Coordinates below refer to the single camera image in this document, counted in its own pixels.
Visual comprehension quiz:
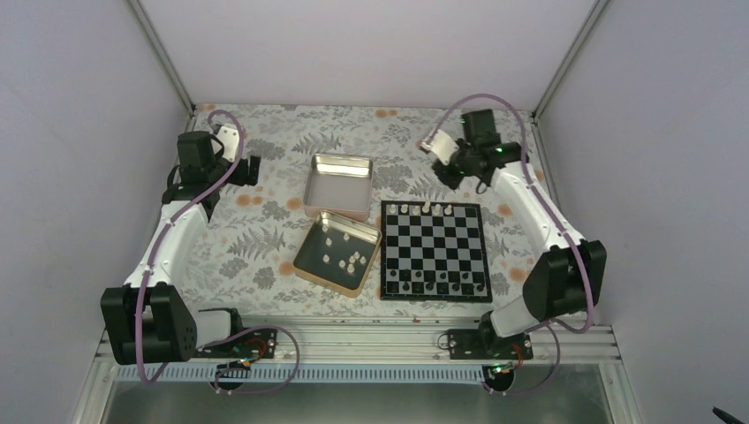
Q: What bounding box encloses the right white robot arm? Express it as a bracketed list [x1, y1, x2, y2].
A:
[420, 110, 607, 360]

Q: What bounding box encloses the left aluminium corner post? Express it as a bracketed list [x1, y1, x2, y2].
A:
[125, 0, 195, 116]

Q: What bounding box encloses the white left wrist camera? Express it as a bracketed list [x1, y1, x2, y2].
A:
[213, 125, 240, 163]

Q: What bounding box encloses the aluminium front rail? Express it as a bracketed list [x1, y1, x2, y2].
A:
[93, 325, 623, 367]

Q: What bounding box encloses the floral patterned table mat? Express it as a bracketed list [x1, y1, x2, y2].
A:
[178, 104, 535, 318]

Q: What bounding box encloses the aluminium corner post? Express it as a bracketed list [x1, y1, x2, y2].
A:
[533, 0, 610, 123]
[125, 0, 195, 116]

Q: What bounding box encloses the gold tin box with pieces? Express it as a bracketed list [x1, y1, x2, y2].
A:
[292, 210, 382, 299]

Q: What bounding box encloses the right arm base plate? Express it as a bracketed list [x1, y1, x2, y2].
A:
[445, 329, 534, 360]

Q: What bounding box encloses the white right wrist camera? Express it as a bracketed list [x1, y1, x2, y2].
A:
[419, 130, 459, 165]

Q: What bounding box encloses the black white chess board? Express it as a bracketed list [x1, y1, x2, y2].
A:
[380, 201, 493, 304]

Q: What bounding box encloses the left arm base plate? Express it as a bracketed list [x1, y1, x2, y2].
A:
[196, 329, 277, 361]

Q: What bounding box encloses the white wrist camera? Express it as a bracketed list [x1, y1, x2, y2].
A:
[213, 125, 240, 163]
[419, 130, 459, 165]

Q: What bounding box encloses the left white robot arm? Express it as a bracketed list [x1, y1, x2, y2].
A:
[100, 125, 260, 365]

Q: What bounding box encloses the right aluminium corner post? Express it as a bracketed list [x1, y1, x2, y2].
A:
[533, 0, 610, 123]

